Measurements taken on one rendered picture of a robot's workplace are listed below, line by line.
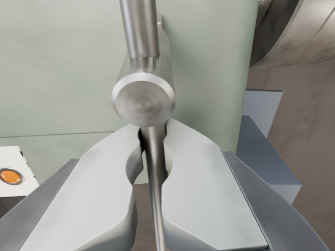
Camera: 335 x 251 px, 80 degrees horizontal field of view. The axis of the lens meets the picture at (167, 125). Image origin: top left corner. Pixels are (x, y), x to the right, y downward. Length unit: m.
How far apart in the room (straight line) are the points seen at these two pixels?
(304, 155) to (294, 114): 0.47
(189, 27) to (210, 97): 0.06
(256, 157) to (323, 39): 0.39
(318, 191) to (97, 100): 2.60
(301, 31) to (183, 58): 0.13
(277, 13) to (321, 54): 0.08
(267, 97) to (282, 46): 0.56
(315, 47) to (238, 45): 0.12
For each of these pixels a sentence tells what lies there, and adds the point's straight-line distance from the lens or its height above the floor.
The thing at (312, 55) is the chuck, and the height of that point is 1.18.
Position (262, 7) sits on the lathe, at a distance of 0.29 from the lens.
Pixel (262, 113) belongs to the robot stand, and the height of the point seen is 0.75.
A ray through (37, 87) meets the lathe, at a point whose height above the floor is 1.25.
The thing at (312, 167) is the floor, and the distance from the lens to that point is 2.39.
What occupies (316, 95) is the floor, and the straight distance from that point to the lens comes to 1.93.
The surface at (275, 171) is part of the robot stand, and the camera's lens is 0.59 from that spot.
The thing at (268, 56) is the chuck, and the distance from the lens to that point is 0.29.
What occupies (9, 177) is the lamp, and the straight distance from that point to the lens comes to 0.30.
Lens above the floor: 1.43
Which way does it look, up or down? 59 degrees down
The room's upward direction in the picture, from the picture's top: 179 degrees clockwise
